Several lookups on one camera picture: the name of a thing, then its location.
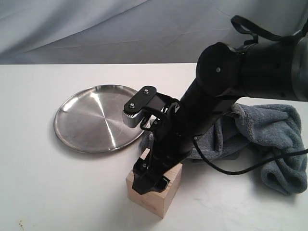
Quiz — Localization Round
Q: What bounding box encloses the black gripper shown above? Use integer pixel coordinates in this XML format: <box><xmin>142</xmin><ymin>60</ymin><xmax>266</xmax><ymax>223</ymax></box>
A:
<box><xmin>132</xmin><ymin>102</ymin><xmax>193</xmax><ymax>194</ymax></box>

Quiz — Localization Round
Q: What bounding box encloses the light wooden cube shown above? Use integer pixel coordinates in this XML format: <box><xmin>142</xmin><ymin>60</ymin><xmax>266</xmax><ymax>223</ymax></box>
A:
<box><xmin>125</xmin><ymin>148</ymin><xmax>183</xmax><ymax>212</ymax></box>

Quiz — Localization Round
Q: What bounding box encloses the grey-blue fluffy towel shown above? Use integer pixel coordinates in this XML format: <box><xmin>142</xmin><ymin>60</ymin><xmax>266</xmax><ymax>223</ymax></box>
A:
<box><xmin>139</xmin><ymin>103</ymin><xmax>308</xmax><ymax>195</ymax></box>

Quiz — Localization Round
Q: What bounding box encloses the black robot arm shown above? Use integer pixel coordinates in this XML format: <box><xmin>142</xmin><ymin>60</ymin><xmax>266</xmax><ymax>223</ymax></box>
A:
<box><xmin>123</xmin><ymin>34</ymin><xmax>308</xmax><ymax>194</ymax></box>

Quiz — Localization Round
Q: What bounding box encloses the round stainless steel plate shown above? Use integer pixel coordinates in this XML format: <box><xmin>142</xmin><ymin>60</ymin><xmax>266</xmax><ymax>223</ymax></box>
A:
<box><xmin>53</xmin><ymin>84</ymin><xmax>144</xmax><ymax>154</ymax></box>

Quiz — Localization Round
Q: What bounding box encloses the grey backdrop cloth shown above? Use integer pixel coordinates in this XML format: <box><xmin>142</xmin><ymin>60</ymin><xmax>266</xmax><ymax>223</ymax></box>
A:
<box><xmin>0</xmin><ymin>0</ymin><xmax>308</xmax><ymax>64</ymax></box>

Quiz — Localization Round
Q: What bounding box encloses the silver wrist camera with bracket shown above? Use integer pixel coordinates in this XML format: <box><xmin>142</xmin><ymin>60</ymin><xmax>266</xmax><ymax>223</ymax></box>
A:
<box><xmin>122</xmin><ymin>86</ymin><xmax>173</xmax><ymax>128</ymax></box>

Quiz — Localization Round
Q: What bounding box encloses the black cable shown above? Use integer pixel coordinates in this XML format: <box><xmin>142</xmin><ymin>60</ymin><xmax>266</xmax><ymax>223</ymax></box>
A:
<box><xmin>192</xmin><ymin>14</ymin><xmax>308</xmax><ymax>176</ymax></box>

